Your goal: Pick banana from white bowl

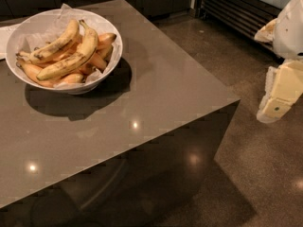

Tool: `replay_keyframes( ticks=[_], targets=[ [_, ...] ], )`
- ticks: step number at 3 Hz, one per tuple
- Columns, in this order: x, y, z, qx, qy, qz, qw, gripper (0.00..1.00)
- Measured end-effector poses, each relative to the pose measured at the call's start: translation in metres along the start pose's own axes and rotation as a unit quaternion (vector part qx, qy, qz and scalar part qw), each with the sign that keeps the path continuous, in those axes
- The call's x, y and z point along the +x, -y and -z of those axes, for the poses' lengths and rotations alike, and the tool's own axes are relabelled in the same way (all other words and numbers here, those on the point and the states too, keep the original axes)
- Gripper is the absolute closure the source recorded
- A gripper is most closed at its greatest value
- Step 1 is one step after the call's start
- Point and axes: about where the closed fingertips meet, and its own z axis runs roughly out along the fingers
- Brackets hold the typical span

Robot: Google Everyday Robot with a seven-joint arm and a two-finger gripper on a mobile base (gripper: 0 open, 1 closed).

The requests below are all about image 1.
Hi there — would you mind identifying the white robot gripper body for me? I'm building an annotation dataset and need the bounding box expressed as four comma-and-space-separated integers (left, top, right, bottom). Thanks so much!
273, 0, 303, 60

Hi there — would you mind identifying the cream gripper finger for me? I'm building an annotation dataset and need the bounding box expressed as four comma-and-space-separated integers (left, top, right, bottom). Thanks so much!
257, 60, 303, 124
254, 19, 276, 43

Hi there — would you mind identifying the large front yellow banana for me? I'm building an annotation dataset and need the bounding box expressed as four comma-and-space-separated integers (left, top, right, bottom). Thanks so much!
36, 20, 98, 81

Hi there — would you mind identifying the orange banana right upper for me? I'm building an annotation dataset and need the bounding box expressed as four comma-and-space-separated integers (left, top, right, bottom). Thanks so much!
98, 33, 116, 49

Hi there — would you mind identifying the orange banana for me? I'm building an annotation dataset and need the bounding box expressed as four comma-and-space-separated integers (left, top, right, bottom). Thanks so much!
98, 33, 116, 49
17, 59, 84, 88
79, 45, 113, 75

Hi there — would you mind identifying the orange banana right lower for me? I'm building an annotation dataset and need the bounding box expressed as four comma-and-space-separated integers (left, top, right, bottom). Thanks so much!
79, 45, 113, 75

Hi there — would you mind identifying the upper yellow spotted banana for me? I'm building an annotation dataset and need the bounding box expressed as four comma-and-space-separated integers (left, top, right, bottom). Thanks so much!
16, 19, 80, 64

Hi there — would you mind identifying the orange banana lower left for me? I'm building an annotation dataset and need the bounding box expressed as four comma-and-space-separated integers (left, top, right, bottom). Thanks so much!
17, 59, 84, 88

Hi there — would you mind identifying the white ceramic bowl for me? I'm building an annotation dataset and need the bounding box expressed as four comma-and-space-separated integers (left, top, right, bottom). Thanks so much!
5, 8, 124, 96

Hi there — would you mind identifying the white paper on table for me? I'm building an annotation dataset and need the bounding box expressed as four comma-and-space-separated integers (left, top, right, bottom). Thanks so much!
0, 24, 19, 60

